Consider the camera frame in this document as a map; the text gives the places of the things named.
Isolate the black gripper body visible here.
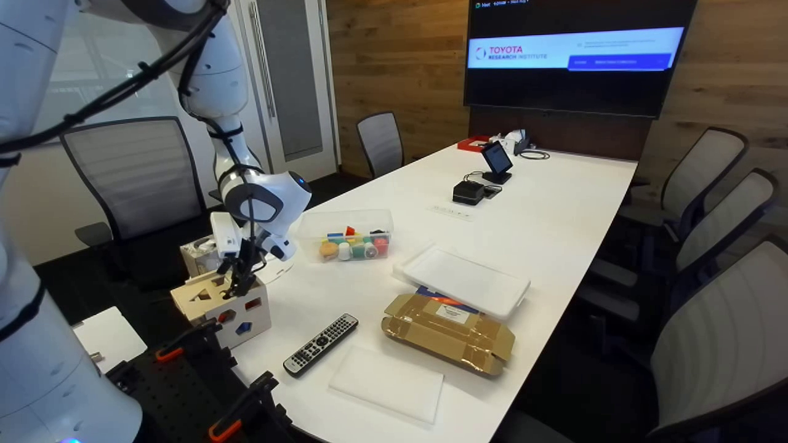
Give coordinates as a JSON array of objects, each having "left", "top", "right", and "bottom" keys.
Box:
[{"left": 233, "top": 238, "right": 267, "bottom": 265}]

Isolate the white tissue box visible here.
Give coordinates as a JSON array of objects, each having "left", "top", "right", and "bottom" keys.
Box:
[{"left": 179, "top": 235, "right": 222, "bottom": 274}]

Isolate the clear tub of toy shapes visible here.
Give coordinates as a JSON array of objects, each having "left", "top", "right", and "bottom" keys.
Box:
[{"left": 303, "top": 208, "right": 393, "bottom": 262}]

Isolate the gold cardboard box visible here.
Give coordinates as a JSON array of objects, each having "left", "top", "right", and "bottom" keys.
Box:
[{"left": 381, "top": 292, "right": 514, "bottom": 375}]

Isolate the black box device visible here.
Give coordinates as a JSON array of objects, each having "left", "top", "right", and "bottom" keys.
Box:
[{"left": 452, "top": 181, "right": 486, "bottom": 204}]

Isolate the black tv remote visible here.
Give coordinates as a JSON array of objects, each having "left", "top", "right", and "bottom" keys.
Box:
[{"left": 284, "top": 313, "right": 359, "bottom": 375}]

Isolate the grey mesh chair left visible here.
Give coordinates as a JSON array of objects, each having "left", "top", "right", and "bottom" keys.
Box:
[{"left": 62, "top": 116, "right": 207, "bottom": 287}]

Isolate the black clamp with orange tips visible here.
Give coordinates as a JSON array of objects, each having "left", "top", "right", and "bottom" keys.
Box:
[{"left": 108, "top": 321, "right": 323, "bottom": 443}]

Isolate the white paper sheet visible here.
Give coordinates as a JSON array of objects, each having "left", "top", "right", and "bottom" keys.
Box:
[{"left": 74, "top": 308, "right": 148, "bottom": 374}]

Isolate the grey chair far end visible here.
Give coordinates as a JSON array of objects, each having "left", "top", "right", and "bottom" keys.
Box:
[{"left": 356, "top": 111, "right": 404, "bottom": 177}]

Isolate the clear plastic sheet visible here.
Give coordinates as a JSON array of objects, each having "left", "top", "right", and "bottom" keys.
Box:
[{"left": 331, "top": 349, "right": 443, "bottom": 422}]

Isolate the white rectangular tray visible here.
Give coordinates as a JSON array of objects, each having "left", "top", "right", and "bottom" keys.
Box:
[{"left": 396, "top": 246, "right": 529, "bottom": 318}]

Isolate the red object on table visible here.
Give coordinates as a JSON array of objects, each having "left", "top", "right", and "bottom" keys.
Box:
[{"left": 455, "top": 138, "right": 488, "bottom": 153}]

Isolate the small tablet on stand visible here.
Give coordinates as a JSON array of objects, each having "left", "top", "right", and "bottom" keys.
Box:
[{"left": 482, "top": 142, "right": 513, "bottom": 185}]

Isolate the grey chair right far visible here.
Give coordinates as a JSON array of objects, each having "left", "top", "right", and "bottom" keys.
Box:
[{"left": 622, "top": 124, "right": 750, "bottom": 241}]

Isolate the grey chair right front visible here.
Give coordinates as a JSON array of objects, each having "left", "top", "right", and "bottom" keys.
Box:
[{"left": 491, "top": 235, "right": 788, "bottom": 443}]

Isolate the grey chair right middle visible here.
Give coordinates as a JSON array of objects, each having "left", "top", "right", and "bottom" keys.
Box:
[{"left": 577, "top": 169, "right": 779, "bottom": 329}]

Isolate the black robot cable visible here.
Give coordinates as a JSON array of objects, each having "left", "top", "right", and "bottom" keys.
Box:
[{"left": 0, "top": 0, "right": 274, "bottom": 247}]

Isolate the wall mounted tv screen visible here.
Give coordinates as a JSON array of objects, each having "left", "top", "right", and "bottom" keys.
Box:
[{"left": 462, "top": 0, "right": 696, "bottom": 117}]

